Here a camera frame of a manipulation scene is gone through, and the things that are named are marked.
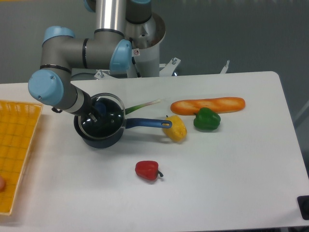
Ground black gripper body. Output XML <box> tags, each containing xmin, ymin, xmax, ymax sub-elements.
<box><xmin>83</xmin><ymin>95</ymin><xmax>101</xmax><ymax>121</ymax></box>

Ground glass pot lid blue knob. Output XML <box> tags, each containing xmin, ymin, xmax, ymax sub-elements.
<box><xmin>74</xmin><ymin>93</ymin><xmax>125</xmax><ymax>140</ymax></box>

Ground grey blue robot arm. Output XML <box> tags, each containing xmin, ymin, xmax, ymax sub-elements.
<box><xmin>28</xmin><ymin>0</ymin><xmax>152</xmax><ymax>116</ymax></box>

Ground green onion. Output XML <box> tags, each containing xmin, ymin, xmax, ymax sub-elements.
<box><xmin>125</xmin><ymin>99</ymin><xmax>161</xmax><ymax>115</ymax></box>

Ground dark blue saucepan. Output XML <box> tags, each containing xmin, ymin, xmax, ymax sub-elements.
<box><xmin>73</xmin><ymin>97</ymin><xmax>173</xmax><ymax>149</ymax></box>

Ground yellow wicker basket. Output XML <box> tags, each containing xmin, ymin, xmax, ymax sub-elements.
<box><xmin>0</xmin><ymin>100</ymin><xmax>42</xmax><ymax>216</ymax></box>

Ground red bell pepper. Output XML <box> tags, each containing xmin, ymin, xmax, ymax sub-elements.
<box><xmin>135</xmin><ymin>160</ymin><xmax>164</xmax><ymax>181</ymax></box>

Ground yellow bell pepper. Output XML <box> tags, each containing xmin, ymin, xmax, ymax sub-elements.
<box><xmin>162</xmin><ymin>115</ymin><xmax>187</xmax><ymax>143</ymax></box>

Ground orange baguette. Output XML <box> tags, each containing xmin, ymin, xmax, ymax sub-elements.
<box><xmin>170</xmin><ymin>97</ymin><xmax>246</xmax><ymax>116</ymax></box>

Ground green bell pepper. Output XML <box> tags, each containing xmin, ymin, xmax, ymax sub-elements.
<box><xmin>193</xmin><ymin>107</ymin><xmax>221</xmax><ymax>131</ymax></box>

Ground black table corner device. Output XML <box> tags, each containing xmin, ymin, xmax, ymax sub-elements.
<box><xmin>297</xmin><ymin>195</ymin><xmax>309</xmax><ymax>220</ymax></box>

